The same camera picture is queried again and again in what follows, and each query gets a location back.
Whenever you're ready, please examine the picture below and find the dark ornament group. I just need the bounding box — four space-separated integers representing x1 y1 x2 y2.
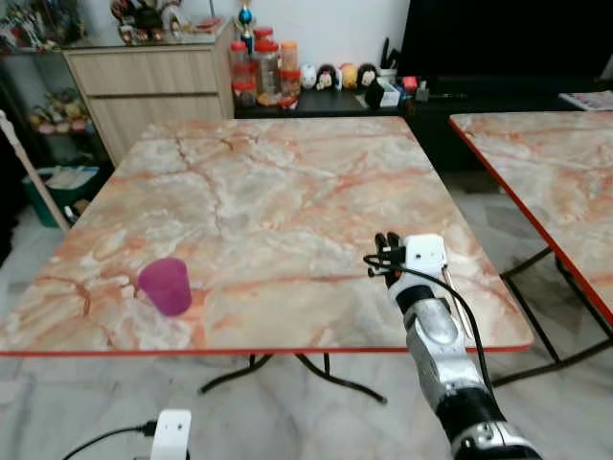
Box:
109 0 193 45

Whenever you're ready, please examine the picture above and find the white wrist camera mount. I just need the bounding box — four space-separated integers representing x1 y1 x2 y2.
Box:
150 409 193 460
406 234 448 289

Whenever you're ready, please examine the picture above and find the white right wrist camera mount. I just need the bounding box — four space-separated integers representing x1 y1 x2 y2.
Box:
406 234 448 289

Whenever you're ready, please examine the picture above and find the orange lid snack jar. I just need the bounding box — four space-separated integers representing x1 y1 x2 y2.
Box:
280 40 302 98

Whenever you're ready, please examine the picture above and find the dark round figurine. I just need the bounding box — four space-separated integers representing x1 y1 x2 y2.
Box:
358 63 380 90

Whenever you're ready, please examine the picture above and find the large red lid snack jar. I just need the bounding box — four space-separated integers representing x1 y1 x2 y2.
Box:
254 39 282 98

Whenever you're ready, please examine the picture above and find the purple plastic cup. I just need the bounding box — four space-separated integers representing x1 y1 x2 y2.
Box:
137 257 193 318

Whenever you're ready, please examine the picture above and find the light wooden stick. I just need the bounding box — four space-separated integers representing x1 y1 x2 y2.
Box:
0 108 72 233

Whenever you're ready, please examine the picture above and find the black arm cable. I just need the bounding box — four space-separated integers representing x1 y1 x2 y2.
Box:
363 253 493 396
62 420 159 460

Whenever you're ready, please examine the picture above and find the green plastic bin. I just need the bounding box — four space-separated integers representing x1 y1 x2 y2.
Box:
23 167 102 229

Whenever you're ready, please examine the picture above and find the black and white small box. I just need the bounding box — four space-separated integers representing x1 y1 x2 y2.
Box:
365 80 404 109

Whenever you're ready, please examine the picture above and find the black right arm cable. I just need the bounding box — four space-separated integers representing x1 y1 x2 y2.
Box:
363 253 493 396

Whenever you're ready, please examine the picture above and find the blue and gold trophy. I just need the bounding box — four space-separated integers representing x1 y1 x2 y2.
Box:
237 0 257 55

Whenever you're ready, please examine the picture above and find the silver metal fork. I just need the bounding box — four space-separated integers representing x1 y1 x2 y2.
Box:
441 264 472 338

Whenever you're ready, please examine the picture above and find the dark metal folding table frame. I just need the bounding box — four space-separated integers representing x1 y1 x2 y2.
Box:
491 246 613 388

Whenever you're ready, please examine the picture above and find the black television screen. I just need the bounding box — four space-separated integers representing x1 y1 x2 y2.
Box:
397 0 613 83

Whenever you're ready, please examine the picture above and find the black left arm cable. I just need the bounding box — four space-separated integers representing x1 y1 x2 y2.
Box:
62 420 159 460

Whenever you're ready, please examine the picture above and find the white pen holder cup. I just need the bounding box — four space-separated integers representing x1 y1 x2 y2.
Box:
379 37 400 83

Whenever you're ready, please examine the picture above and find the printed paper magazine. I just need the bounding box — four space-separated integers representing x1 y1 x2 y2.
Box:
559 90 613 112

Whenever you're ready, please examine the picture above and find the light wooden drawer cabinet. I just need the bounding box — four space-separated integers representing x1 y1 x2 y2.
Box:
62 19 237 166

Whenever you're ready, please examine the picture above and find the glass display shelf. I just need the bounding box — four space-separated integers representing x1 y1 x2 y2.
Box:
0 0 108 197

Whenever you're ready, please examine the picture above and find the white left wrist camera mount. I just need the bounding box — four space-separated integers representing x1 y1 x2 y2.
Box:
150 409 193 460

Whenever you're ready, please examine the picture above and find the red lid jar with label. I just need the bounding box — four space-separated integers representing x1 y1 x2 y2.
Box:
229 41 257 106

